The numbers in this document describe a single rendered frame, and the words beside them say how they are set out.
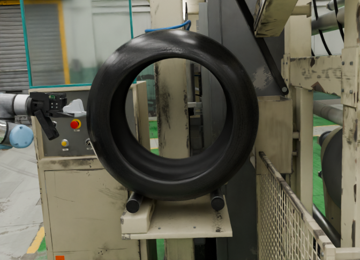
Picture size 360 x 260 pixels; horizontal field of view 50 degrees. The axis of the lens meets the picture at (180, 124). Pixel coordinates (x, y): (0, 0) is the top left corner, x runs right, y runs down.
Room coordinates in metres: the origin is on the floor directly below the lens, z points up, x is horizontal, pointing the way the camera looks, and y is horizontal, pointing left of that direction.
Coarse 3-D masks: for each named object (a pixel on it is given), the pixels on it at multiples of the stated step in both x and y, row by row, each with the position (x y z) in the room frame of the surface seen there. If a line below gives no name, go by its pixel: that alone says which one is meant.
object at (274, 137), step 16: (272, 96) 1.66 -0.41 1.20; (272, 112) 1.47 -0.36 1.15; (288, 112) 1.47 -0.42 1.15; (272, 128) 1.47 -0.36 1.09; (288, 128) 1.47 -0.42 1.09; (256, 144) 1.47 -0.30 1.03; (272, 144) 1.47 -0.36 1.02; (288, 144) 1.47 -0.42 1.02; (256, 160) 1.47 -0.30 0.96; (272, 160) 1.47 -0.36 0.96; (288, 160) 1.47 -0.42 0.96
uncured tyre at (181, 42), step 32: (160, 32) 1.24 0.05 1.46; (192, 32) 1.25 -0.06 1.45; (128, 64) 1.20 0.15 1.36; (224, 64) 1.19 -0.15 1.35; (96, 96) 1.21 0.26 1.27; (256, 96) 1.24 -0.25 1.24; (96, 128) 1.21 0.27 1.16; (128, 128) 1.49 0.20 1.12; (224, 128) 1.47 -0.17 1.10; (256, 128) 1.22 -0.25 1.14; (128, 160) 1.45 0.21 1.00; (160, 160) 1.48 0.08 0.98; (192, 160) 1.47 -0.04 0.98; (224, 160) 1.19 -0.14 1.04; (160, 192) 1.20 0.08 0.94; (192, 192) 1.20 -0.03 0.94
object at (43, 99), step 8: (32, 96) 1.32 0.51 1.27; (40, 96) 1.32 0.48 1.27; (48, 96) 1.30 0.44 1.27; (56, 96) 1.30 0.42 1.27; (64, 96) 1.35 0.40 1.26; (32, 104) 1.32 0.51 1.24; (40, 104) 1.33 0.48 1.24; (48, 104) 1.30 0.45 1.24; (56, 104) 1.31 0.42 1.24; (64, 104) 1.36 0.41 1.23; (32, 112) 1.33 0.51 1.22; (48, 112) 1.31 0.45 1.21
